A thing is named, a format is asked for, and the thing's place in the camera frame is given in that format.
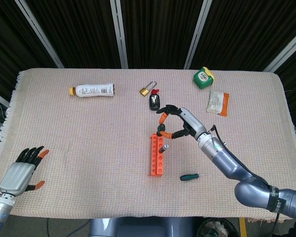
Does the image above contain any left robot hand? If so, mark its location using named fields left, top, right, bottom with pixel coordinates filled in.
left=0, top=145, right=50, bottom=198

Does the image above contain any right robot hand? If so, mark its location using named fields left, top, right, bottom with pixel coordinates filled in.
left=156, top=104, right=208, bottom=140

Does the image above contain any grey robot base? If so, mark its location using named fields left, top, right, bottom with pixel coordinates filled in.
left=88, top=216, right=204, bottom=237

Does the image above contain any orange screwdriver rack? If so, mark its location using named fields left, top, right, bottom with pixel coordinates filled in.
left=148, top=132, right=166, bottom=177

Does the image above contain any white orange sachet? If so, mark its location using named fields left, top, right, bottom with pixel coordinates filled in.
left=206, top=90, right=230, bottom=117

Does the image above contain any black plug adapter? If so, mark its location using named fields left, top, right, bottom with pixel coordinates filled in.
left=148, top=93, right=161, bottom=112

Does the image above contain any green yellow tape measure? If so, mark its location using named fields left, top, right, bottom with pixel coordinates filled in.
left=193, top=66, right=216, bottom=90

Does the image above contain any brass padlock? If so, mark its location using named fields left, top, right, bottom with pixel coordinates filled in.
left=139, top=80, right=157, bottom=97

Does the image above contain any beige woven tablecloth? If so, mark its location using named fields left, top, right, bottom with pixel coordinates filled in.
left=0, top=68, right=296, bottom=223

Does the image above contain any dark fabric partition panel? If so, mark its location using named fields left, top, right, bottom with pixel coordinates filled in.
left=120, top=0, right=203, bottom=69
left=24, top=0, right=121, bottom=69
left=191, top=0, right=296, bottom=70
left=0, top=0, right=57, bottom=99

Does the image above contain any white bottle yellow cap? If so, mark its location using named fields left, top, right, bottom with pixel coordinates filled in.
left=69, top=83, right=116, bottom=98

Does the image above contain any black waste bin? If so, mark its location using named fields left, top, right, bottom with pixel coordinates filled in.
left=196, top=217, right=239, bottom=237

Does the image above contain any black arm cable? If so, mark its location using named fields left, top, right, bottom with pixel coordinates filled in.
left=210, top=124, right=281, bottom=237

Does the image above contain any teal black handle screwdriver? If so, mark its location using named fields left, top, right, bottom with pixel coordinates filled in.
left=180, top=173, right=210, bottom=182

